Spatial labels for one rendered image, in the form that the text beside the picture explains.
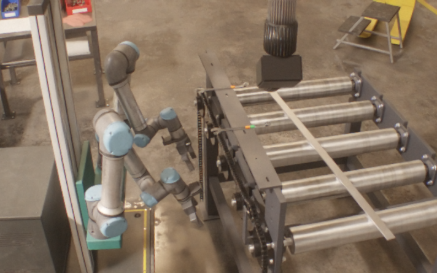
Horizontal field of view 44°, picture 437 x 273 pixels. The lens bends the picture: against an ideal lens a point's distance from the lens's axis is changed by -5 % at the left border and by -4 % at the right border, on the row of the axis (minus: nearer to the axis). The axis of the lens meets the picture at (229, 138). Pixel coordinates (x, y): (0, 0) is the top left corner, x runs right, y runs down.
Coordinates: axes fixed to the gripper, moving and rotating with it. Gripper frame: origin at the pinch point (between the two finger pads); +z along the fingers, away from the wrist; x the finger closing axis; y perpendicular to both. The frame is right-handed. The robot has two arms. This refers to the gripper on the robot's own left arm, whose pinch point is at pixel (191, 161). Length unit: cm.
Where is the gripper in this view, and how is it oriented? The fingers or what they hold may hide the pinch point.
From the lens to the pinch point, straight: 293.3
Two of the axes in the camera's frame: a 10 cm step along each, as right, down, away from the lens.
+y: 9.2, -3.4, -2.0
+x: 0.2, -4.5, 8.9
